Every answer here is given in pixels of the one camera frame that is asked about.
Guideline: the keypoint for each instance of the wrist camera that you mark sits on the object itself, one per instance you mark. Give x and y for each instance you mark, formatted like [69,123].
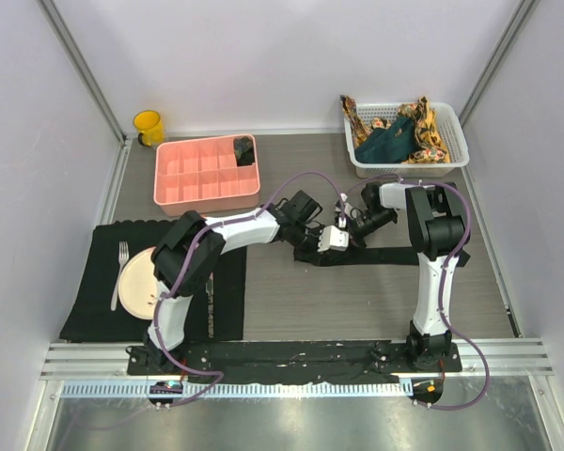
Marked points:
[344,208]
[334,238]

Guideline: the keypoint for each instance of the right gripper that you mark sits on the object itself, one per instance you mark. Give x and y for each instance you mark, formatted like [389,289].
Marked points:
[355,238]

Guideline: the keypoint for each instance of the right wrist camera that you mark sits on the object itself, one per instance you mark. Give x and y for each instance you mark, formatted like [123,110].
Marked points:
[344,208]

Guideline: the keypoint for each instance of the yellow floral tie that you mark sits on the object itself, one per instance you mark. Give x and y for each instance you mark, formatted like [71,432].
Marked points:
[430,147]

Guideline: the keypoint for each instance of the black tie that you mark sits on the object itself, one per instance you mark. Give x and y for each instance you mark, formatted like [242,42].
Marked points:
[353,256]

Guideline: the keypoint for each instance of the yellow cup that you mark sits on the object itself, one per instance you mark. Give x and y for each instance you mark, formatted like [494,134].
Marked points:
[150,128]

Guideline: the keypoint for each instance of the rolled dark tie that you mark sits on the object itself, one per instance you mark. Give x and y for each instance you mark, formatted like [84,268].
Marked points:
[244,151]

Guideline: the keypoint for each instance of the silver fork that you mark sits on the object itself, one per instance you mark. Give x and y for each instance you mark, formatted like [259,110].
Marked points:
[122,259]

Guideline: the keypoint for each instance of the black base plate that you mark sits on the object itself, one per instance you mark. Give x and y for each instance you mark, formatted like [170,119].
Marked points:
[291,362]

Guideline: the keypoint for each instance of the white plastic basket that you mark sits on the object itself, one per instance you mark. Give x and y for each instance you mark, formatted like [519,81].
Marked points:
[449,128]

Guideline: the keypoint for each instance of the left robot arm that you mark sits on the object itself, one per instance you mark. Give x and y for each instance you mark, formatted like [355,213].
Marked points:
[189,252]

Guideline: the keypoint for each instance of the dark teal tie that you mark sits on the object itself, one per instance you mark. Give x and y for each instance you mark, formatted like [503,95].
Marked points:
[390,146]

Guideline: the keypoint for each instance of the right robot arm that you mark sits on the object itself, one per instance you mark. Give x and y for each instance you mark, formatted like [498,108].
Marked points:
[439,226]

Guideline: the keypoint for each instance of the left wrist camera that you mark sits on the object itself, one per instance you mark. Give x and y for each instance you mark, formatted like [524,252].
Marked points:
[334,238]

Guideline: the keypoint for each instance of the pink cream plate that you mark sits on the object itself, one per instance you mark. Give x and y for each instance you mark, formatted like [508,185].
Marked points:
[137,286]

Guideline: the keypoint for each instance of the orange floral tie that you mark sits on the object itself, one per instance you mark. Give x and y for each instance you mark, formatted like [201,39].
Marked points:
[361,130]

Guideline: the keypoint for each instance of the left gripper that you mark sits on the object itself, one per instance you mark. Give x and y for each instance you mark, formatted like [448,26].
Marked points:
[316,232]

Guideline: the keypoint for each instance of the silver knife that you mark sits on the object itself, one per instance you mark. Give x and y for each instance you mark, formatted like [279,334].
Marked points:
[210,295]

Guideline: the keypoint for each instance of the pink divided organizer box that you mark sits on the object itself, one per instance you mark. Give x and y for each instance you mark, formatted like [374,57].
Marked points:
[202,175]

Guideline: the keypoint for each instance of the slotted cable duct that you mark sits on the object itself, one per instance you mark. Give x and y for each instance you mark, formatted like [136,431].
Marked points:
[153,389]

